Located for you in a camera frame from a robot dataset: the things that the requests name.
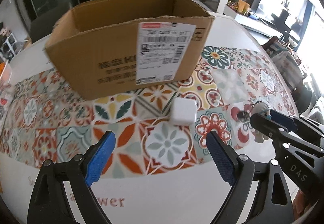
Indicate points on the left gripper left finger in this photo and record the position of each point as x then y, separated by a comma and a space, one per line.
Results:
49, 201

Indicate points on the medic figurine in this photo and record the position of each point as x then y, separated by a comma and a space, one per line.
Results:
260, 112

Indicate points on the white low tv cabinet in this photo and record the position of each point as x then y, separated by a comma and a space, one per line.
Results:
268, 28

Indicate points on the white basket of oranges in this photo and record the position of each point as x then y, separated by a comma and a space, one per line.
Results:
6, 73

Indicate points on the patterned tissue pack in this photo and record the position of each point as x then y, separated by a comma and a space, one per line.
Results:
7, 94

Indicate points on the white cube charger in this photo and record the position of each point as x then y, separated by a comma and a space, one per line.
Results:
183, 111

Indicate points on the dark grey left chair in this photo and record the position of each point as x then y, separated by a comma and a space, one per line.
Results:
43, 25

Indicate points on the brown cardboard box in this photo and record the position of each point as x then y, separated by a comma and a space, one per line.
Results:
105, 47

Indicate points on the patterned floral table runner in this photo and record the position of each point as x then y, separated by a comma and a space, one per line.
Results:
48, 120

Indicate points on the white shelf with clutter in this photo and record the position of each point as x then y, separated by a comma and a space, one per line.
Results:
10, 46

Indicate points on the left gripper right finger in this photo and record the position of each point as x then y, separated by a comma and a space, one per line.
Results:
272, 202

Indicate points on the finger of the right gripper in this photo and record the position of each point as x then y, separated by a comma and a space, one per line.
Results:
309, 141
298, 125

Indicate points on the striped armchair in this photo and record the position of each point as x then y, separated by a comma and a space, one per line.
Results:
290, 71

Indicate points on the right hand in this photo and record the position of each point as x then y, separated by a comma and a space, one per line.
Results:
303, 209

